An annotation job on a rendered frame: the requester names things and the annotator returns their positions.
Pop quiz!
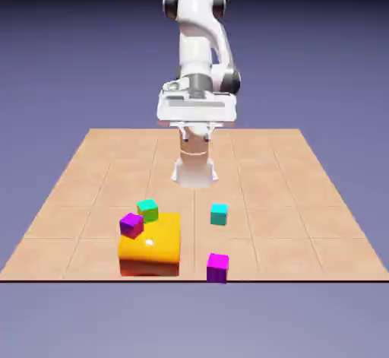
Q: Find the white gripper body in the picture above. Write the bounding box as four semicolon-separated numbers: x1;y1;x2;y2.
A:
156;89;238;129

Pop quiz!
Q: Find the small cyan cube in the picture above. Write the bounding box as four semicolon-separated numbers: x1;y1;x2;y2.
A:
210;202;229;227

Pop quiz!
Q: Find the small green cube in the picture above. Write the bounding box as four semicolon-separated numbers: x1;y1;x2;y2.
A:
135;198;160;224

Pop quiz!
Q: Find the small purple cube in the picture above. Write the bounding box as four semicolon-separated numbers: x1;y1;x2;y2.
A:
119;212;145;240

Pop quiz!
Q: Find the small magenta cube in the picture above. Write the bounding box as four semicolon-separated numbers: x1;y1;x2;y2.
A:
206;252;230;284

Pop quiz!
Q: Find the large orange box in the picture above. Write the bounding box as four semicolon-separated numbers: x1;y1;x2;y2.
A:
117;211;182;277

